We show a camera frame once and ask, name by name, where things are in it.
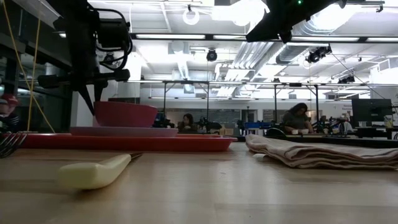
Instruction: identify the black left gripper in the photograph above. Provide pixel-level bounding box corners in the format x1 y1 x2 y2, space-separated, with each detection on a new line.
37 15 132 116

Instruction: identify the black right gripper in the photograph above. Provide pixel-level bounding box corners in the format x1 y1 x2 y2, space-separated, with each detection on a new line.
245 0 349 44

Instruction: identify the red plastic bowl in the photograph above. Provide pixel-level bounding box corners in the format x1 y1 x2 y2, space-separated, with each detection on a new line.
93 101 159 128

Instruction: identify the lilac plastic plate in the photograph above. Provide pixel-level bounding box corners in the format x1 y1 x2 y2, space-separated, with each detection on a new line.
68 126 179 138

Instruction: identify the knife with cream handle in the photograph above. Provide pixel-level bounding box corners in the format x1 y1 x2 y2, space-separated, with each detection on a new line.
57 153 144 190

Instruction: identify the beige cloth napkin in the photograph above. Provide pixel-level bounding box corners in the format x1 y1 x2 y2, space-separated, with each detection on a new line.
244 133 398 170

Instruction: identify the red plastic tray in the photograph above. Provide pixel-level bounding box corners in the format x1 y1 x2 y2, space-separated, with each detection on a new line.
2 133 239 153

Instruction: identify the black computer monitor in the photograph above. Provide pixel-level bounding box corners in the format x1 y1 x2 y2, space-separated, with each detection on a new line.
351 98 394 123
107 96 141 105

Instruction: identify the person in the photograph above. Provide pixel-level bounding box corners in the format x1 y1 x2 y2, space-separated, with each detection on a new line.
281 102 315 135
0 93 21 133
177 113 200 133

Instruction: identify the blue storage bin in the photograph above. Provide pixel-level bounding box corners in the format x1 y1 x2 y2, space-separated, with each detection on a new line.
244 121 273 130

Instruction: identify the long white light bar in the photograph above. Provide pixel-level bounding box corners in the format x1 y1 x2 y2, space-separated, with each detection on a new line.
58 32 398 43

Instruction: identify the cardboard box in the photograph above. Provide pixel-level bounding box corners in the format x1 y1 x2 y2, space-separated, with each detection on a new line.
219 124 234 136

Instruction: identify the silver ventilation duct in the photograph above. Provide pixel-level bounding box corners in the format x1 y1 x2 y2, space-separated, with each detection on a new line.
275 18 352 65

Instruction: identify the yellow cable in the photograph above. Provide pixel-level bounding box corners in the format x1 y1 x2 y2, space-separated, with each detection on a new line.
26 20 43 132
1 0 56 134

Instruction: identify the black ceiling camera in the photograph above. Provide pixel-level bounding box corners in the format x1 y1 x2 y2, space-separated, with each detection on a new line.
305 45 333 65
337 74 356 85

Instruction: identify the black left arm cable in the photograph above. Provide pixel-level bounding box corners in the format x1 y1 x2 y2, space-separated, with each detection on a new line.
93 7 134 72

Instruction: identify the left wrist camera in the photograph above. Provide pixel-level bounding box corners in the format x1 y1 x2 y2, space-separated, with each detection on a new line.
98 17 131 50

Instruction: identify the white ring lamp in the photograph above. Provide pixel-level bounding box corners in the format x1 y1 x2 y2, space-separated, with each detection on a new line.
182 7 201 26

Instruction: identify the black metal rig frame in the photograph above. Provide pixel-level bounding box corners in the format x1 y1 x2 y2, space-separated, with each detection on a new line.
124 80 212 121
248 82 321 125

